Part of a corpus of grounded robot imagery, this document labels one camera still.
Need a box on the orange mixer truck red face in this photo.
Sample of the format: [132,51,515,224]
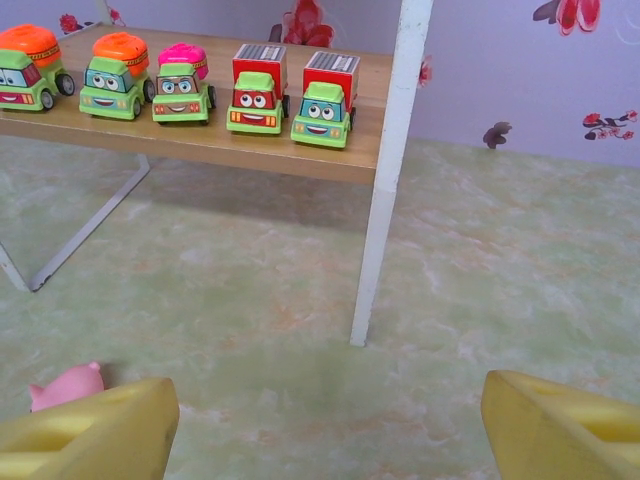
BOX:
[0,24,76,112]

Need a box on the orange mixer truck teal face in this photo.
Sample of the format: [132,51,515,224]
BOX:
[78,32,157,121]

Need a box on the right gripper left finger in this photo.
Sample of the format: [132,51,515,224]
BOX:
[0,377,181,480]

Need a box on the pink mixer truck toy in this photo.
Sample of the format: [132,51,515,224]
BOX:
[151,42,218,126]

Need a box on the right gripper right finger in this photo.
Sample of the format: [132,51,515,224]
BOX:
[480,369,640,480]

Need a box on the red box truck teal face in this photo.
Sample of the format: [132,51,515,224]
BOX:
[290,50,362,150]

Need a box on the two-tier wooden shelf white frame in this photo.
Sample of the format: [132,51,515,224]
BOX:
[0,0,435,347]

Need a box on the pink plastic pig toy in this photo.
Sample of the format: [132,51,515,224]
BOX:
[28,362,106,414]

